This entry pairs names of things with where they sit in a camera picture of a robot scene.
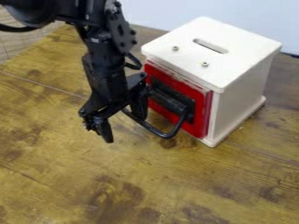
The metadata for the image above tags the red drawer front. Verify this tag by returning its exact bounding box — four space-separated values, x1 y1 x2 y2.
144 60 212 138

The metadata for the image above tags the black metal drawer handle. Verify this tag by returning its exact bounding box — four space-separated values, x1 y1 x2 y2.
122 78 195 139

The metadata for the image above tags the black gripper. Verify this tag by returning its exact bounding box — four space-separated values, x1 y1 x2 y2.
79 54 148 144

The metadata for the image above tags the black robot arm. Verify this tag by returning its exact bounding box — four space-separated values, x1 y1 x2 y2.
0 0 147 143

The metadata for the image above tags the white wooden box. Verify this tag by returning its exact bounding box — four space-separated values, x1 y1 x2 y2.
142 17 282 147

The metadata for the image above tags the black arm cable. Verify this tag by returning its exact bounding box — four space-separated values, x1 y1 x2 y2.
124 52 144 71

